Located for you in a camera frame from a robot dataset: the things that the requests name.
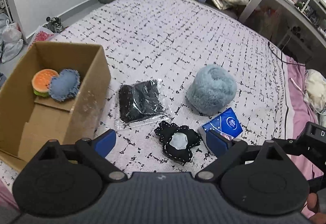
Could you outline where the red white plastic bag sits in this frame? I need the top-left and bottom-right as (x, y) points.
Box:
(28, 26), (58, 47)

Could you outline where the white plastic garbage bag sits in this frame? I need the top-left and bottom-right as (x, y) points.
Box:
(1, 19), (24, 63)

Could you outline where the white charging cable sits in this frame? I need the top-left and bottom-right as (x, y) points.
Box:
(290, 77), (306, 94)

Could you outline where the open brown cardboard box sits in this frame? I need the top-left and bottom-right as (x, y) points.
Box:
(1, 42), (111, 172)

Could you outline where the pink bed sheet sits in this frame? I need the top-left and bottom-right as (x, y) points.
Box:
(282, 55), (326, 219)

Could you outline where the blue denim heart cushion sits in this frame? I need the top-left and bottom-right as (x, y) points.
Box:
(49, 69), (81, 102)

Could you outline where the white desk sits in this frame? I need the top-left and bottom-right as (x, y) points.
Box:
(238, 0), (325, 49)

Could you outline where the black felt star cushion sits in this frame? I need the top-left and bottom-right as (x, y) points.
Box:
(154, 121), (201, 164)

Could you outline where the black cloth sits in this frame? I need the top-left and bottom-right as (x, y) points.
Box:
(115, 79), (171, 130)

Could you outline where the white black patterned bedspread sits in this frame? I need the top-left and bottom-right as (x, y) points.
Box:
(1, 0), (293, 186)

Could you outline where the fluffy light blue hat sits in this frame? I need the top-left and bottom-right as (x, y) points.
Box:
(186, 65), (237, 116)

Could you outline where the black cable on bed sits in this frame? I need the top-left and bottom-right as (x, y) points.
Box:
(267, 41), (306, 67)

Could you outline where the plush hamburger toy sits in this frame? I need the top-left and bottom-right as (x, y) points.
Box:
(32, 69), (58, 98)

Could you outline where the grey plastic garbage bag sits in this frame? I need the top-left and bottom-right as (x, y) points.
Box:
(0, 13), (9, 44)

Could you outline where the cream crumpled blanket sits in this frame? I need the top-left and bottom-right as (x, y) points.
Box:
(304, 69), (326, 127)

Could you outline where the blue tissue pack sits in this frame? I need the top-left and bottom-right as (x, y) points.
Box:
(198, 108), (243, 140)

